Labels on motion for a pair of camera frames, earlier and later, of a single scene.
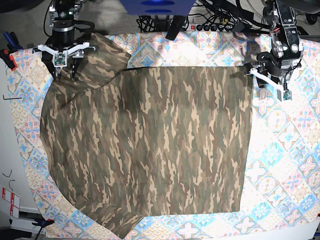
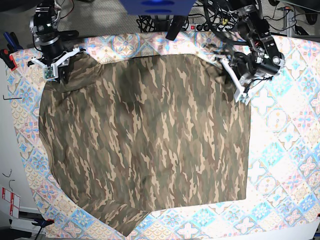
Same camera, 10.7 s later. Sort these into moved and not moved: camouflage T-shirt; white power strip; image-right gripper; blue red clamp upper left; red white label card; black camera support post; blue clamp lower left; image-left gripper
Moved: image-right gripper; camouflage T-shirt; image-left gripper
Not moved: black camera support post; blue red clamp upper left; white power strip; red white label card; blue clamp lower left
